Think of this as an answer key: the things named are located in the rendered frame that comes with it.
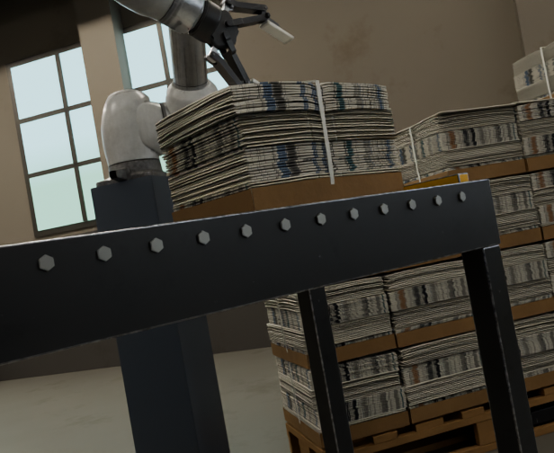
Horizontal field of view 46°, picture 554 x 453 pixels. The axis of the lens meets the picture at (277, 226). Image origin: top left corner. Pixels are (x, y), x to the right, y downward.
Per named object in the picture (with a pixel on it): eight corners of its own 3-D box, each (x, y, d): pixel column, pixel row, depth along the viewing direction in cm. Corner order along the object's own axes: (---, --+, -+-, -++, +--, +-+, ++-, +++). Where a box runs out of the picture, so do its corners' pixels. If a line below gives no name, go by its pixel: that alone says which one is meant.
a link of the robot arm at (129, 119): (107, 172, 200) (95, 102, 201) (166, 164, 205) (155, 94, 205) (105, 164, 185) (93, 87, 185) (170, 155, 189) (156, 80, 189)
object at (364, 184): (315, 212, 153) (311, 194, 154) (405, 192, 131) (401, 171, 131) (260, 219, 144) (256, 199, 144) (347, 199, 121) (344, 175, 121)
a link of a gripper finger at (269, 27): (258, 27, 134) (259, 24, 134) (285, 44, 138) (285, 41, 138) (266, 22, 132) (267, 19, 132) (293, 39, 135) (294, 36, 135)
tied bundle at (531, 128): (465, 188, 250) (454, 128, 250) (531, 177, 257) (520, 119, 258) (528, 173, 213) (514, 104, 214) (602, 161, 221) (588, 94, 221)
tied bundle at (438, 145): (397, 199, 243) (386, 138, 243) (466, 188, 251) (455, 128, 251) (449, 186, 206) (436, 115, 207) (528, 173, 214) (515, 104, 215)
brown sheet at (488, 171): (397, 198, 243) (395, 186, 243) (465, 186, 250) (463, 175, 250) (450, 184, 206) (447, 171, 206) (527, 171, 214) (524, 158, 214)
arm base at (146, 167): (86, 187, 185) (83, 168, 185) (127, 189, 206) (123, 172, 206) (142, 174, 179) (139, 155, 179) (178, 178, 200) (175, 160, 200)
